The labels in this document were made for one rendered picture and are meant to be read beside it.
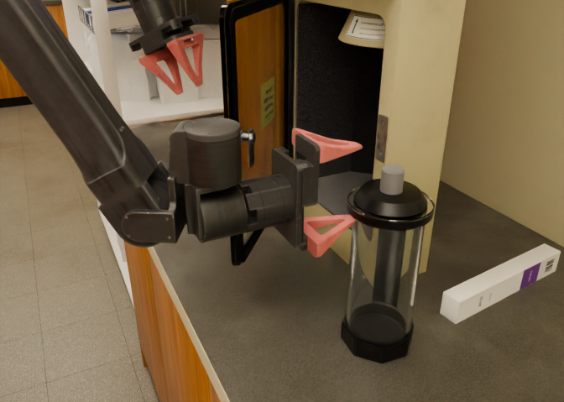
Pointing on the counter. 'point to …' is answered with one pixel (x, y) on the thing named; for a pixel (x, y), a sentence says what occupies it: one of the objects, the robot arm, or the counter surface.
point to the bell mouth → (363, 29)
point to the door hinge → (291, 69)
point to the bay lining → (336, 86)
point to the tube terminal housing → (404, 75)
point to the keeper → (381, 138)
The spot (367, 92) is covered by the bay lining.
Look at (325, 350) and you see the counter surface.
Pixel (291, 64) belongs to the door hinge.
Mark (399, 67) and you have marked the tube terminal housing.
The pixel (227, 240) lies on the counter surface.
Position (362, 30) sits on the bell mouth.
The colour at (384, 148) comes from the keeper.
